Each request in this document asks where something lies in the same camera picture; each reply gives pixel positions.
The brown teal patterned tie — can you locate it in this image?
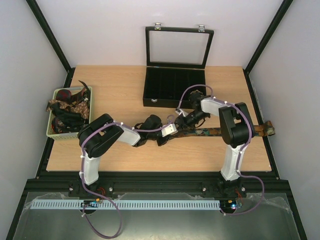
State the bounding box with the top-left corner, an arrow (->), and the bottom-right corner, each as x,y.
156,121 -> 276,146

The green perforated plastic basket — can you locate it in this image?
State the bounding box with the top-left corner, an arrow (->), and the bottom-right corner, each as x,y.
46,81 -> 93,140

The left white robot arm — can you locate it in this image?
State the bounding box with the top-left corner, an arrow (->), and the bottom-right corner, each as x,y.
78,113 -> 178,185

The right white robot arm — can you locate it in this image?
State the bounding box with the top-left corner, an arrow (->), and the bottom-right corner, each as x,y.
175,91 -> 255,196

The pile of ties in basket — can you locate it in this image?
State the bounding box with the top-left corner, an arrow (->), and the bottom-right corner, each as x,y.
46,81 -> 92,134

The rolled patterned tie in box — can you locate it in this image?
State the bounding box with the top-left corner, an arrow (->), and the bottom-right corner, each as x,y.
190,90 -> 204,97

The black compartment storage box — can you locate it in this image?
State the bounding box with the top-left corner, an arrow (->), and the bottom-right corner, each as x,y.
142,25 -> 215,109

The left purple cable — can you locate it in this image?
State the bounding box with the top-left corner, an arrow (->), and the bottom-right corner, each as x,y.
80,114 -> 175,238

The purple cable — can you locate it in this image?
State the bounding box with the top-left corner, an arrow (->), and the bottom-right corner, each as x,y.
80,114 -> 175,238
178,84 -> 265,217

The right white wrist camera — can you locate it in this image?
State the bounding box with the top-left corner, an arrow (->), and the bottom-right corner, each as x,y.
175,107 -> 188,117

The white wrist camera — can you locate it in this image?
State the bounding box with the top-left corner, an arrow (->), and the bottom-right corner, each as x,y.
175,107 -> 188,117
161,123 -> 178,137

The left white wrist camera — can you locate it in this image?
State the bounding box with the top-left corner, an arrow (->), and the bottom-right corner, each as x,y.
161,123 -> 178,137

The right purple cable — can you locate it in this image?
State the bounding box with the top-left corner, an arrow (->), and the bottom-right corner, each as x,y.
178,84 -> 265,217

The light blue cable duct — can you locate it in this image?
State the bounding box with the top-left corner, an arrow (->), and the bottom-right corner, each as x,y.
30,199 -> 221,211

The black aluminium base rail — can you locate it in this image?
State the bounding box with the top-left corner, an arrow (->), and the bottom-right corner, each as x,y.
22,172 -> 293,199

